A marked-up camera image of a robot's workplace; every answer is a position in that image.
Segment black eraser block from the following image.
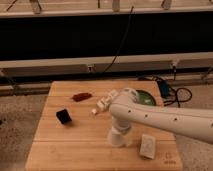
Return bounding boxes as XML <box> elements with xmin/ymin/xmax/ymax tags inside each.
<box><xmin>56</xmin><ymin>109</ymin><xmax>72</xmax><ymax>124</ymax></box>

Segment dark red flat piece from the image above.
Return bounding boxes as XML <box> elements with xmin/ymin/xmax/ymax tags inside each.
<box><xmin>72</xmin><ymin>93</ymin><xmax>92</xmax><ymax>102</ymax></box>

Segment white tube bottle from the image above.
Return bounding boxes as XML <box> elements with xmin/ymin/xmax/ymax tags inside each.
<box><xmin>91</xmin><ymin>89</ymin><xmax>119</xmax><ymax>115</ymax></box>

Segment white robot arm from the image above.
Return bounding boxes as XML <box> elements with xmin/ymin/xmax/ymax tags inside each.
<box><xmin>109</xmin><ymin>88</ymin><xmax>213</xmax><ymax>144</ymax></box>

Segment green bowl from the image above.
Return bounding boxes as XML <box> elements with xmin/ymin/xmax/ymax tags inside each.
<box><xmin>138</xmin><ymin>90</ymin><xmax>156</xmax><ymax>106</ymax></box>

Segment black hanging cable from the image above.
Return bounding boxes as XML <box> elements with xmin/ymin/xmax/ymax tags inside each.
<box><xmin>102</xmin><ymin>5</ymin><xmax>135</xmax><ymax>74</ymax></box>

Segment blue box on floor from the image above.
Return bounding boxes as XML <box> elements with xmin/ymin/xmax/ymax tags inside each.
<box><xmin>158</xmin><ymin>81</ymin><xmax>170</xmax><ymax>98</ymax></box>

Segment black cable on floor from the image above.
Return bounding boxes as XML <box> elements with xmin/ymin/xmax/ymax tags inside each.
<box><xmin>138</xmin><ymin>75</ymin><xmax>193</xmax><ymax>108</ymax></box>

